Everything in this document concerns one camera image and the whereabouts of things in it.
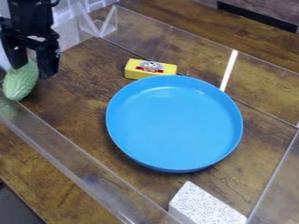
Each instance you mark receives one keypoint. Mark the white speckled foam block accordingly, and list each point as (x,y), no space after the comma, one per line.
(196,207)

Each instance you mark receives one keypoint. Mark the green bumpy gourd toy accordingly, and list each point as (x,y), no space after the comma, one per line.
(20,81)

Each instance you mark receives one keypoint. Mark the blue round tray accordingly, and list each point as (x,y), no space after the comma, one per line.
(173,123)

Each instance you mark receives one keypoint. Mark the clear acrylic enclosure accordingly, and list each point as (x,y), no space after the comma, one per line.
(57,157)

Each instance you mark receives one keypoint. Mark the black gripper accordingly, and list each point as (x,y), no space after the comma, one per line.
(26,29)

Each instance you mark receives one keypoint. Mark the yellow rectangular block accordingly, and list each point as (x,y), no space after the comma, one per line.
(138,69)

